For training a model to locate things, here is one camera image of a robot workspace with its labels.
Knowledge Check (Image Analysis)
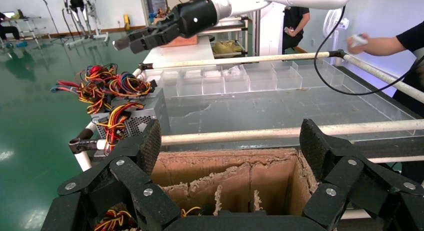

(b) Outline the white frame table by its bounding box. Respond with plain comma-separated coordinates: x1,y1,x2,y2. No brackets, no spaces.
13,15,51,42

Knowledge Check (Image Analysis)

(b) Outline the white upright column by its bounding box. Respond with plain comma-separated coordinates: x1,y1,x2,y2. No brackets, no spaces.
257,9,285,57

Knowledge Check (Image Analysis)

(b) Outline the plain brown cardboard box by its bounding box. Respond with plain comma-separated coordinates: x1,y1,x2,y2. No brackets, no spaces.
160,34,200,48

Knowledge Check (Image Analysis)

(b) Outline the white standing fan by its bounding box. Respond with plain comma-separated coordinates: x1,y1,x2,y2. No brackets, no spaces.
322,7,351,63

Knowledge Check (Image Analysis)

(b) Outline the yellow bag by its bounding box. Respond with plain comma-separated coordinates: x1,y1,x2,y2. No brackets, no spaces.
211,39,244,55

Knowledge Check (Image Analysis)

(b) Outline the clear acrylic divider tray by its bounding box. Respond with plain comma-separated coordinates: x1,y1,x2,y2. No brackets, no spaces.
140,58,419,138

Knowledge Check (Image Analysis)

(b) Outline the humanoid robot on stand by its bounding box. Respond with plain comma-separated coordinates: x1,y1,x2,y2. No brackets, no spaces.
60,0,110,49

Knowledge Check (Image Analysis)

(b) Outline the white hand controller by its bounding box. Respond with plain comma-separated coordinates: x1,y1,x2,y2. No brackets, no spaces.
350,33,369,48

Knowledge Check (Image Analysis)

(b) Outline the pile of wired power supplies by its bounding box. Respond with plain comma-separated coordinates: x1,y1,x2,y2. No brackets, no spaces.
155,7,173,20

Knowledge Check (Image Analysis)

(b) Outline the pipe shelf rack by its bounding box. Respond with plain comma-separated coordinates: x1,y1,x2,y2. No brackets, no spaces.
198,19,256,60

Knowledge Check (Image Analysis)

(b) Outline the operator body black shirt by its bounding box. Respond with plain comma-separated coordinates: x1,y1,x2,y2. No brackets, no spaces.
392,20,424,184

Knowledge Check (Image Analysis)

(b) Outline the operator right hand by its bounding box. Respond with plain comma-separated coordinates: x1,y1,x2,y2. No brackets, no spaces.
346,32,370,55

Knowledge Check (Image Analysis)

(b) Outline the crumpled clear plastic wrap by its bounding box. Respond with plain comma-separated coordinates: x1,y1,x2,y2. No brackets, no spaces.
228,65,246,77

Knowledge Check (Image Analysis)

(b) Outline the operator right forearm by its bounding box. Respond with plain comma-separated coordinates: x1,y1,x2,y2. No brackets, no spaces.
365,35,409,57

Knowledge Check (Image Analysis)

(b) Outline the standing person forearm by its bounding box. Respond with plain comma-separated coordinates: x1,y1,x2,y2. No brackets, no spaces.
289,12,311,33

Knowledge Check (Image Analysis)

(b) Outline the seated person in black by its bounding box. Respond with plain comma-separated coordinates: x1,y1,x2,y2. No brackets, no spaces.
0,12,28,49

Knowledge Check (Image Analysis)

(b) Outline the brown divided cardboard box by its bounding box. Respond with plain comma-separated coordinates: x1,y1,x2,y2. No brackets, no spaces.
150,147,319,217

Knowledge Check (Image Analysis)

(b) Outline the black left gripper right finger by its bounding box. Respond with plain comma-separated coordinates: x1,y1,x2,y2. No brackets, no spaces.
299,118,424,231

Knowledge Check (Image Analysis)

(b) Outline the standing person black shirt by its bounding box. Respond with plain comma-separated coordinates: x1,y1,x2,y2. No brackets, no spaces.
281,5,311,54

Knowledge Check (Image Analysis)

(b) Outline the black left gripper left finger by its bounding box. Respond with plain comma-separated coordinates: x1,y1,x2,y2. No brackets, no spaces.
41,119,181,231

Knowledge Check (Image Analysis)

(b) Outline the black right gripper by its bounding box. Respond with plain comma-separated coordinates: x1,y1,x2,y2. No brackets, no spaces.
112,0,221,55

